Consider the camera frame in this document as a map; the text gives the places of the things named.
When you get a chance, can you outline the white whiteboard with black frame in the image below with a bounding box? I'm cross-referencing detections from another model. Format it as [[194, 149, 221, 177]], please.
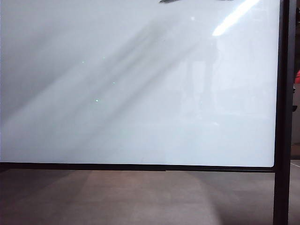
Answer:
[[0, 0, 282, 173]]

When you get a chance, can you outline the black whiteboard stand post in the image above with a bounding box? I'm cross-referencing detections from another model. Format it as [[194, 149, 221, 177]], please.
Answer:
[[272, 0, 297, 225]]

